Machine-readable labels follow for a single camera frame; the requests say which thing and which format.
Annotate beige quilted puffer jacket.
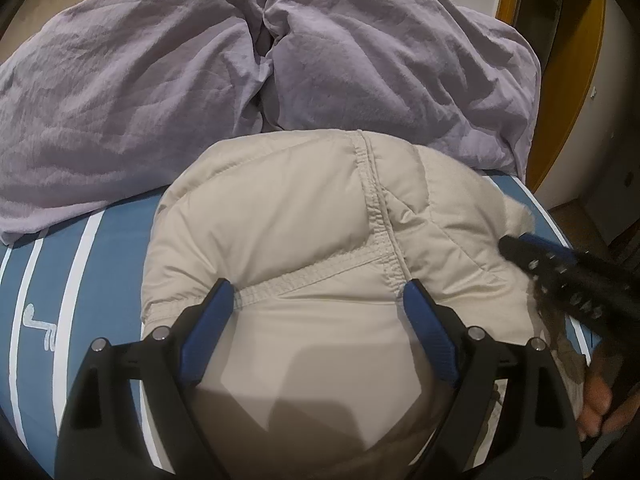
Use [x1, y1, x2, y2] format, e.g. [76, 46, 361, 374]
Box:
[140, 129, 598, 480]

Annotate wooden furniture panel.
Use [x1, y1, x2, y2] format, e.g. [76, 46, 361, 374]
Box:
[497, 0, 608, 193]

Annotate blue white striped bed sheet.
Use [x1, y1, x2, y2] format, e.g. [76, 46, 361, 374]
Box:
[0, 167, 603, 480]

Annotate person's right hand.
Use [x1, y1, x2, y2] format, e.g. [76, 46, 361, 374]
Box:
[575, 374, 630, 437]

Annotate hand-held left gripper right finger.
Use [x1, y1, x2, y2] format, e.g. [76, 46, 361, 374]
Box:
[402, 278, 584, 480]

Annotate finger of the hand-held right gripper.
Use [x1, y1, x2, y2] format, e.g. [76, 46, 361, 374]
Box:
[499, 232, 608, 323]

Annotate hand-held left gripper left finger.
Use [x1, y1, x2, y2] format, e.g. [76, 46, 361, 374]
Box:
[54, 278, 235, 480]

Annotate lilac duvet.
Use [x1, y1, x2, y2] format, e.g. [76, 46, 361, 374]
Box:
[0, 0, 543, 247]

